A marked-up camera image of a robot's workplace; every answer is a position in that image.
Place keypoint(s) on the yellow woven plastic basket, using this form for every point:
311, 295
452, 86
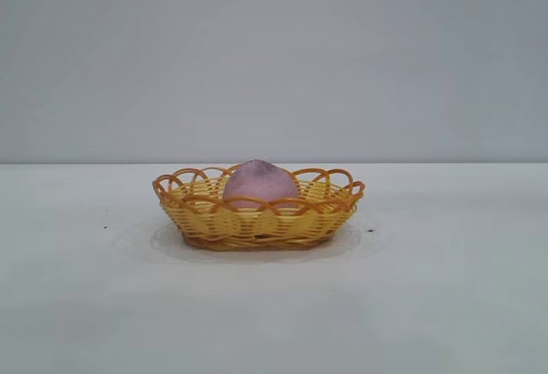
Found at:
257, 220

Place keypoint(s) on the pink peach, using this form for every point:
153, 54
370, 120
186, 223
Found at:
260, 185

